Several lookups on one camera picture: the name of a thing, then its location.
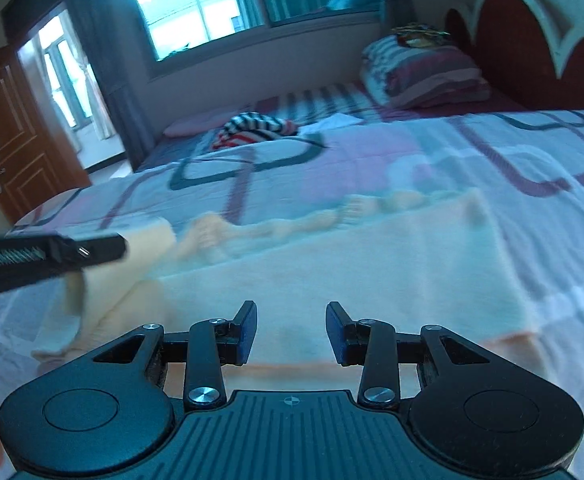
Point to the balcony window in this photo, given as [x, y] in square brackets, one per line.
[64, 75]

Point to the grey curtain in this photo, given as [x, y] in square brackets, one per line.
[102, 35]

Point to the brown wooden door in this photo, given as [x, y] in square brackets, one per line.
[17, 135]

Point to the white towel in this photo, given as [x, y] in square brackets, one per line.
[347, 270]

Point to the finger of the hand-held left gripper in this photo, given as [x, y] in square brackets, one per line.
[99, 250]

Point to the red scalloped headboard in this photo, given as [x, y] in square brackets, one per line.
[517, 45]

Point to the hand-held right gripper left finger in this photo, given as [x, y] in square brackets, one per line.
[246, 332]

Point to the white patterned bed quilt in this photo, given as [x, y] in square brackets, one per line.
[422, 170]

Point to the gold patterned item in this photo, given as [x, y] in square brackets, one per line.
[419, 35]

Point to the striped bedsheet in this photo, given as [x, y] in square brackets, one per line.
[322, 97]

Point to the bedroom window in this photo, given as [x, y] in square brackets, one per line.
[192, 0]

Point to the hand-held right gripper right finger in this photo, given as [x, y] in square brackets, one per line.
[336, 332]

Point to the black white red striped cloth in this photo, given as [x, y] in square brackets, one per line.
[254, 127]

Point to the white folded cloth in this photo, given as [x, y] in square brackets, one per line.
[339, 122]

